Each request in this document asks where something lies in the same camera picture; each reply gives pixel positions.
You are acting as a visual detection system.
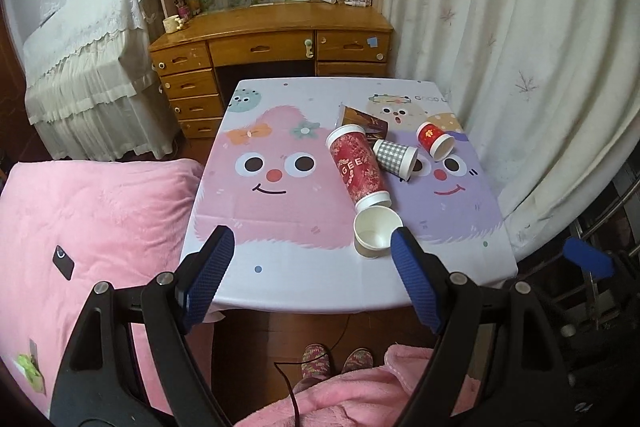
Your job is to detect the white curtain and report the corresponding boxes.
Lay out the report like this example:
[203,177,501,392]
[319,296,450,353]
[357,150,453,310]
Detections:
[380,0,640,263]

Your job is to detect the small red paper cup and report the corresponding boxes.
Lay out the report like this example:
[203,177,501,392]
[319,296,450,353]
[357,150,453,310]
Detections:
[416,121,456,160]

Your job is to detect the cartoon printed tablecloth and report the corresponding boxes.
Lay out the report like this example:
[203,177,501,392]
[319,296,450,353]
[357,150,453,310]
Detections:
[179,78,518,314]

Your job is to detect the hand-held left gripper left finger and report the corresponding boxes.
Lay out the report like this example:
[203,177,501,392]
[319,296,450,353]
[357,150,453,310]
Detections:
[49,225,237,427]

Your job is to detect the white paper cup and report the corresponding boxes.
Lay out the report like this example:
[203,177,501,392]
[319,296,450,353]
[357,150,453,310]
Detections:
[353,205,405,260]

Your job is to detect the person's knitted slipper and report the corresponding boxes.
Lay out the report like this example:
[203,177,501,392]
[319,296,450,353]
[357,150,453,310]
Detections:
[342,348,374,375]
[301,343,331,380]

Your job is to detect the metal rack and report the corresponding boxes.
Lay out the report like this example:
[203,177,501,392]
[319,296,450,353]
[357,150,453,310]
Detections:
[575,177,640,358]

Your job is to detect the grey checkered paper cup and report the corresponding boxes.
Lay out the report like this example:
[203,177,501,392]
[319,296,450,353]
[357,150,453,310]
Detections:
[372,138,419,182]

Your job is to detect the person's pink fleece robe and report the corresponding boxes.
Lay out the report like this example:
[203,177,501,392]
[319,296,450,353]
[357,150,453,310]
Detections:
[235,343,481,427]

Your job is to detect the black phone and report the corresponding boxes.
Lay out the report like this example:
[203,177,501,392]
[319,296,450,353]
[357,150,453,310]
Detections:
[52,245,77,281]

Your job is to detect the brown snack packet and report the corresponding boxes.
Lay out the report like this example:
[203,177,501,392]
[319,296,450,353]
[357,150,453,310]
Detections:
[336,103,390,142]

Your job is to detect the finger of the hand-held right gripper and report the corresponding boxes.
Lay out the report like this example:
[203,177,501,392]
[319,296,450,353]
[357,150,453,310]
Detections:
[562,237,617,282]

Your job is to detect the green paper scrap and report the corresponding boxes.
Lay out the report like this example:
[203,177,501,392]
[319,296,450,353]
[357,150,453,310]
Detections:
[15,339,46,393]

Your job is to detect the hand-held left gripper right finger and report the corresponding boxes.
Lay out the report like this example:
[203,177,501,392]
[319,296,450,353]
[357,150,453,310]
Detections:
[390,226,592,427]

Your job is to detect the wooden desk with drawers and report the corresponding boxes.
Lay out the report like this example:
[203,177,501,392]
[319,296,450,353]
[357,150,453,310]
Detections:
[149,1,393,140]

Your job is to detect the black cable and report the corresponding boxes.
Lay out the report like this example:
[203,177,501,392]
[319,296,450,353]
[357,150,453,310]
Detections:
[272,313,353,427]

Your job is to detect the tall red paper cup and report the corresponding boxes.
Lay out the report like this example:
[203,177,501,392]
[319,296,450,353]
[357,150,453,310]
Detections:
[325,124,393,212]

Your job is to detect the white lace-covered furniture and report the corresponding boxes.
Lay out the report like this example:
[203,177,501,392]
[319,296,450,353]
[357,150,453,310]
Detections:
[22,0,181,160]

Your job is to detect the pink fleece blanket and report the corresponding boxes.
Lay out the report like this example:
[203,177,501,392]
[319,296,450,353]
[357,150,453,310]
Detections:
[0,158,216,418]

